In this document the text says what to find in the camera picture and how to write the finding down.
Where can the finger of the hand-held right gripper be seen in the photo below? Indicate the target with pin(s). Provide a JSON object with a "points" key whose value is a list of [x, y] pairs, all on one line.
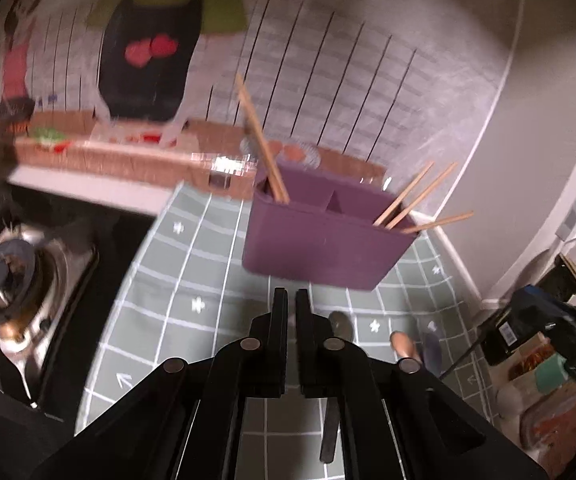
{"points": [[537, 297]]}

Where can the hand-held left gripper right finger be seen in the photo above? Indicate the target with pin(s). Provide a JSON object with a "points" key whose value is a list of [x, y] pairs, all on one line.
{"points": [[304, 345]]}

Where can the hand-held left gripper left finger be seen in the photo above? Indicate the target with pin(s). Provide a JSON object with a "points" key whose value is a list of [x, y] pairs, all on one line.
{"points": [[279, 345]]}

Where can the purple utensil holder box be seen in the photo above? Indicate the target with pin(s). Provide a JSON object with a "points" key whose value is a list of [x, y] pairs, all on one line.
{"points": [[318, 240]]}

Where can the black spoon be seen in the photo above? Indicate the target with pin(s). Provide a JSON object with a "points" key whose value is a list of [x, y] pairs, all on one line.
{"points": [[340, 322]]}

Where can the dark sauce bottle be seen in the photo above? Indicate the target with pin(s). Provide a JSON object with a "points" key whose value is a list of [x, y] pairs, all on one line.
{"points": [[505, 335]]}

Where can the yellow lid jar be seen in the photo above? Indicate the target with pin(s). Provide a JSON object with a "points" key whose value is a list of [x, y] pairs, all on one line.
{"points": [[530, 367]]}

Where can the red snack packet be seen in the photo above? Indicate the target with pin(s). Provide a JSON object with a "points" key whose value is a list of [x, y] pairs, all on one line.
{"points": [[557, 425]]}

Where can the wooden spoon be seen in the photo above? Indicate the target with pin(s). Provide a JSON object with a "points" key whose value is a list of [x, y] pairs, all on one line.
{"points": [[403, 347]]}

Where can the green checked table mat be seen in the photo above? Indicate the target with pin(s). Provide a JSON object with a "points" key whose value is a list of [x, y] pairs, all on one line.
{"points": [[183, 280]]}

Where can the blue spoon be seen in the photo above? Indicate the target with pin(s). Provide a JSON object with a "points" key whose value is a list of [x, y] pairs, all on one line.
{"points": [[433, 352]]}

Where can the gas stove burner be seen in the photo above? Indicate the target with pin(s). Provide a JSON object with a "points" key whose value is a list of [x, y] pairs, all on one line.
{"points": [[23, 280]]}

